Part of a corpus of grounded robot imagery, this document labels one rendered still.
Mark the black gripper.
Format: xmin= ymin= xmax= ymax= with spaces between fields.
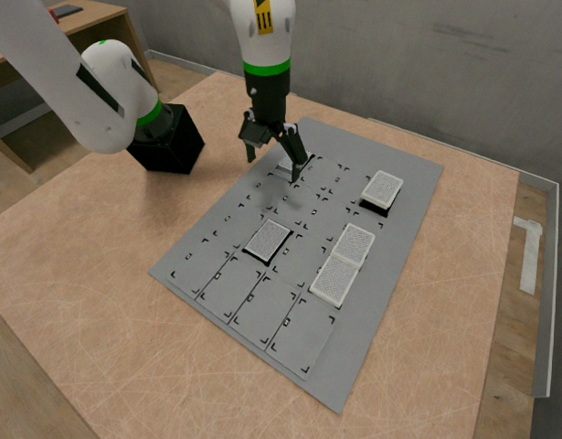
xmin=238 ymin=97 xmax=308 ymax=183

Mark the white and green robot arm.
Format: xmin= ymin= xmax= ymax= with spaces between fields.
xmin=0 ymin=0 xmax=296 ymax=155

